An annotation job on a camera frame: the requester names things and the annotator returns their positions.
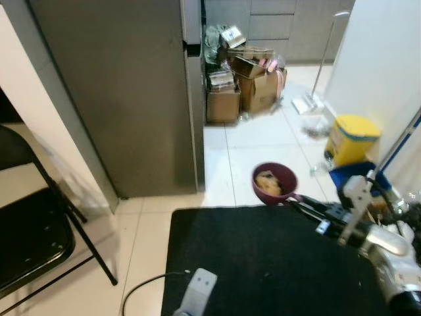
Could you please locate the plain brown cardboard box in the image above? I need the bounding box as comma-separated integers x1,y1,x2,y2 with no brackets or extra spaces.
207,86,241,124

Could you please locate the clear plastic bag litter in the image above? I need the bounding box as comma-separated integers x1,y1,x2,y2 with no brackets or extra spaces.
304,118,333,140

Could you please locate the green plastic bag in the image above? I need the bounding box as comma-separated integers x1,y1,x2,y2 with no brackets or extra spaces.
204,25,228,66

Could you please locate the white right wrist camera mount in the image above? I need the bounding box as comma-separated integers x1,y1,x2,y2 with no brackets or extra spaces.
339,174,374,246

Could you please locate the yellow plastic bin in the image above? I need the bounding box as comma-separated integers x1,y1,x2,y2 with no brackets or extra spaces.
324,115,381,169

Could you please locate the blue silver mop handle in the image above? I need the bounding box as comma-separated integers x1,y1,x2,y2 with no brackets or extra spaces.
372,109,421,182

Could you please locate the white long-handled dustpan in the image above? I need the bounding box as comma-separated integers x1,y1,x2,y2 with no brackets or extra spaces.
291,11,351,116

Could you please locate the black folding chair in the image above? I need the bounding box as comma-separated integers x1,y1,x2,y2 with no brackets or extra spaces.
0,125,119,315

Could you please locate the grey steel fridge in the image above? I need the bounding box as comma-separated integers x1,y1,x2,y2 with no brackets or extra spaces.
26,0,206,198

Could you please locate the blue plastic bin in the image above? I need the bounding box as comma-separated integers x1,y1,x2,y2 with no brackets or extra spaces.
329,161,390,198

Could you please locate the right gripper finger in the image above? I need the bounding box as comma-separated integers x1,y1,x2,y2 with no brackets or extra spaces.
289,196,330,215
296,203,328,223

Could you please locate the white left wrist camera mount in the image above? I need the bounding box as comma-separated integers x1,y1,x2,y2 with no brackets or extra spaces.
174,268,218,316

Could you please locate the small white printed box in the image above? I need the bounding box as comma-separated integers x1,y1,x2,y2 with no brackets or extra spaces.
220,25,246,48

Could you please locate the purple bowl with handle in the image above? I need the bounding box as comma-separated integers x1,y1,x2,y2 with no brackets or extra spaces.
252,162,302,207

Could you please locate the beige food lump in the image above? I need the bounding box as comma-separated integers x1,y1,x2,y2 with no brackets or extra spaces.
257,171,284,196

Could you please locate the clear bottle green cap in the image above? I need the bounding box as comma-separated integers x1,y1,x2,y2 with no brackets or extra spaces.
309,161,333,177

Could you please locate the large brown cardboard box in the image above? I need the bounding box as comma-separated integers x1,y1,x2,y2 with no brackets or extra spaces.
237,66,285,114

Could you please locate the grey fridge lower door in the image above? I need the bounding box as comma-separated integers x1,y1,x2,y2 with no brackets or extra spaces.
184,53,206,192

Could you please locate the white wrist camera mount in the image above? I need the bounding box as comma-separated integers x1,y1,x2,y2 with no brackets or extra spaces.
339,174,374,246
174,268,218,316

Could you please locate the open flapped cardboard box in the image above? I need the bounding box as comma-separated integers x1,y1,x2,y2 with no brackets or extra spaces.
227,46,274,80

